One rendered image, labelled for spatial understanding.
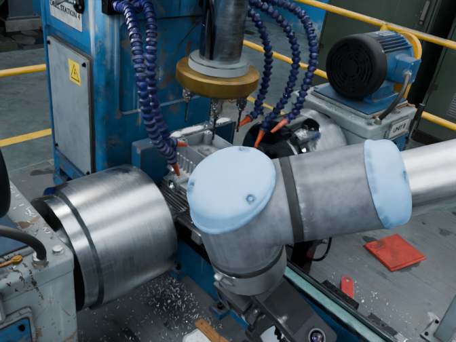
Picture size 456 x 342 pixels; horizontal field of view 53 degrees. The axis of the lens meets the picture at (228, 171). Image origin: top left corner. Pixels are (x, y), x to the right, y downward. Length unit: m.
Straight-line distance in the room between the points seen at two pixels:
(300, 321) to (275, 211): 0.19
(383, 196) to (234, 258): 0.16
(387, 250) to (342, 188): 1.03
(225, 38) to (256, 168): 0.53
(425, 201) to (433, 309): 0.77
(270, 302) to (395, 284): 0.82
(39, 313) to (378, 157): 0.56
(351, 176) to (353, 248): 1.00
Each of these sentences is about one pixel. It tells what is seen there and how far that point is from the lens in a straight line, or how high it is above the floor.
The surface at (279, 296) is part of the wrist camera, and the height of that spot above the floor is 1.24.
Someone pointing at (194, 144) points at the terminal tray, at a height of 1.12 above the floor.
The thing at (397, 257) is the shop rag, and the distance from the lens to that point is 1.45.
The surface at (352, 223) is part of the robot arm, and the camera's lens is 0.46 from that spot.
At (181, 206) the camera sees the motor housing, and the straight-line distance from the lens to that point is 1.08.
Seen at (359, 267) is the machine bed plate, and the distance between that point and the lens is 1.37.
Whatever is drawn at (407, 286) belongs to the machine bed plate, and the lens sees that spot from 1.38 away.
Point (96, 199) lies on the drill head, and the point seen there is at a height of 1.16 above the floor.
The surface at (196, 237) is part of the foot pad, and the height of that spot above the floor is 0.97.
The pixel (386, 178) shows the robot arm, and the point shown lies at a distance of 0.45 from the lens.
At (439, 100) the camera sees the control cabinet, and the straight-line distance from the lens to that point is 4.18.
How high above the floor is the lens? 1.66
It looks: 31 degrees down
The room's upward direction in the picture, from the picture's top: 8 degrees clockwise
